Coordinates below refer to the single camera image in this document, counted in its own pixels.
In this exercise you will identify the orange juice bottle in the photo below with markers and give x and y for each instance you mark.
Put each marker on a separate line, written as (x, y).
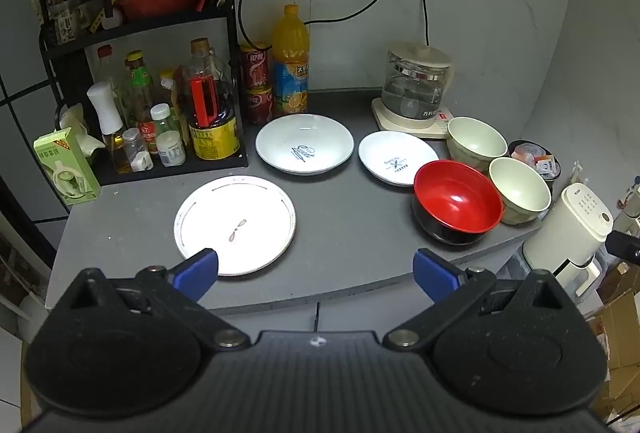
(291, 63)

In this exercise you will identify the cream kettle base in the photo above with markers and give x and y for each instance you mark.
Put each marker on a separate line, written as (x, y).
(400, 123)

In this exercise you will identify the white countertop appliance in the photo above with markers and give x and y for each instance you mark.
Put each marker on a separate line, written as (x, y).
(565, 233)

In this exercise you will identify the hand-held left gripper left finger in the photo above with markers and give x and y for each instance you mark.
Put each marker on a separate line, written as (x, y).
(199, 270)

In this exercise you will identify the small white plate cutlery print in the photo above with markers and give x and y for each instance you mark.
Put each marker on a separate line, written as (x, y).
(395, 159)

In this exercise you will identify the white plate insect print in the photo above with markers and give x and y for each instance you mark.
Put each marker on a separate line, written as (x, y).
(250, 233)

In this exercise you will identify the black cup with packets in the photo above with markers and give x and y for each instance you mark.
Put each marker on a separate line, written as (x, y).
(537, 158)

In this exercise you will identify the white plastic jar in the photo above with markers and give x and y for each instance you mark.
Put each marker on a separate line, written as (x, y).
(170, 149)

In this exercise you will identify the black metal shelf rack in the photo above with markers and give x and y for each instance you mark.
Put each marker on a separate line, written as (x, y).
(150, 25)

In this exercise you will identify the deep white plate script print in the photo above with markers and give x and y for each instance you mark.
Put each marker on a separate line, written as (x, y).
(304, 144)

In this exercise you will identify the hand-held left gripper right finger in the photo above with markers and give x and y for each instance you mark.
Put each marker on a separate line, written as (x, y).
(432, 274)

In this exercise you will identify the cardboard box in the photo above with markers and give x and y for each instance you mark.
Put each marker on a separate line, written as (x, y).
(617, 343)

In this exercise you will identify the red plastic basket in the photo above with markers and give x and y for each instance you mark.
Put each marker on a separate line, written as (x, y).
(160, 2)

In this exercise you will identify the red and black bowl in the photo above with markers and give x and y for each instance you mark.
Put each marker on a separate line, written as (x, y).
(457, 200)

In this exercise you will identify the small clear spice jar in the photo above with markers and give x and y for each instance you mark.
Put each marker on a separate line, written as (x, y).
(136, 152)

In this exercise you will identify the red cap bottle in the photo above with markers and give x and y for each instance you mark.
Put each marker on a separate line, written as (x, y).
(106, 63)

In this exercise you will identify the cream bowl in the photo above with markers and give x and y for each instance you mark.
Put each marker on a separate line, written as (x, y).
(476, 144)
(519, 190)

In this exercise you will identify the crumpled white cloth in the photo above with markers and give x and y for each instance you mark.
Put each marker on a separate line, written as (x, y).
(75, 120)

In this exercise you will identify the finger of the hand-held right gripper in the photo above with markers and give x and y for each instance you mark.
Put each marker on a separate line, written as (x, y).
(625, 247)

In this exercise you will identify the glass electric kettle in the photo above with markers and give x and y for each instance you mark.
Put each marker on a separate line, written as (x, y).
(417, 83)

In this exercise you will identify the green carton box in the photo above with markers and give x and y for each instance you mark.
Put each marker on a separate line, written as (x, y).
(65, 168)

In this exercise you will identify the white cap green jar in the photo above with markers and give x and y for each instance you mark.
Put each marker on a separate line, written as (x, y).
(162, 118)

